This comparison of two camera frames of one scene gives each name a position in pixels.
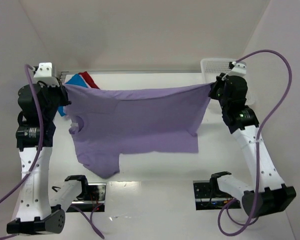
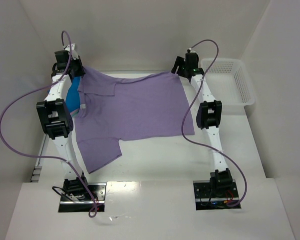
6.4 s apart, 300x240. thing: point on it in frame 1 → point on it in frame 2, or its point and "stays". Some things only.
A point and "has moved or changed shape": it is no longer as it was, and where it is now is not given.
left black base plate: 95,201 stays
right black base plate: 205,198 stays
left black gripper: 62,93 → 78,70
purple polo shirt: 109,122 has moved or changed shape
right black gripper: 216,88 → 177,67
